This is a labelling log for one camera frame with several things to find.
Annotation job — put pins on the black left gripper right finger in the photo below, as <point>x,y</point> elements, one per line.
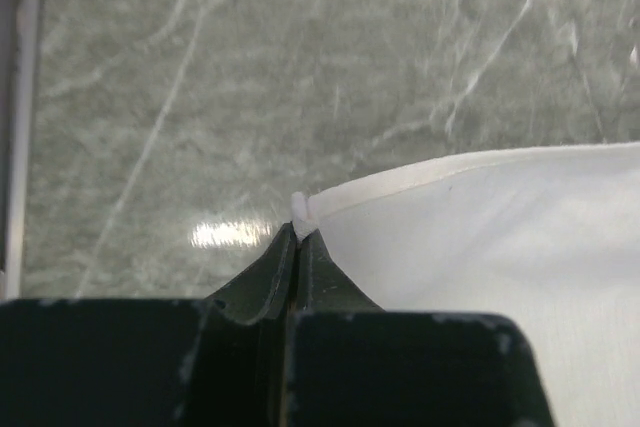
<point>351,363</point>

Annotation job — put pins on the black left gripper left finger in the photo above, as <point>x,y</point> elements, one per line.
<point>215,361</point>

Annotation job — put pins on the white cloth napkin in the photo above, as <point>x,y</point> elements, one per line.
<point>546,236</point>

